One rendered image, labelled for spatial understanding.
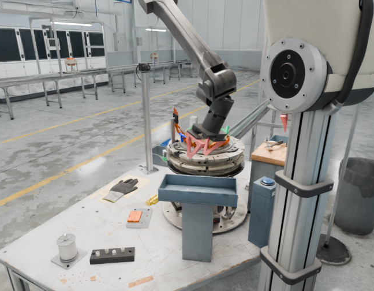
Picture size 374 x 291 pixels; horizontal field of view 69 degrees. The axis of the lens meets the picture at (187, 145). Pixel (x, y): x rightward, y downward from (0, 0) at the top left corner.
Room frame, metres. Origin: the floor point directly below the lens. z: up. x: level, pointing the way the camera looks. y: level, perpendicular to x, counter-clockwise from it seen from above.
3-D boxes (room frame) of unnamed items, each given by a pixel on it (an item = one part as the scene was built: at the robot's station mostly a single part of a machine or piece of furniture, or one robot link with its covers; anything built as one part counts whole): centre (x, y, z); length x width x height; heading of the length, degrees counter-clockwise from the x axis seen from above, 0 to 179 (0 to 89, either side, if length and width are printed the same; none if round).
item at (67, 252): (0.76, 0.42, 0.82); 0.06 x 0.06 x 0.06
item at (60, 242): (0.76, 0.42, 0.82); 0.06 x 0.06 x 0.07
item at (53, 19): (7.36, 2.94, 1.39); 1.56 x 0.82 x 1.29; 153
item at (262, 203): (0.84, -0.28, 0.91); 0.07 x 0.07 x 0.25; 43
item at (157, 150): (1.58, 0.16, 0.82); 0.16 x 0.14 x 0.07; 62
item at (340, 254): (1.67, -1.07, 0.01); 0.34 x 0.34 x 0.02
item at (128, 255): (0.75, 0.26, 0.79); 0.15 x 0.05 x 0.02; 96
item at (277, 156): (1.06, -0.40, 1.05); 0.20 x 0.19 x 0.02; 148
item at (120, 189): (1.23, 0.33, 0.79); 0.24 x 0.13 x 0.02; 153
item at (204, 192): (0.78, -0.04, 0.92); 0.25 x 0.11 x 0.28; 82
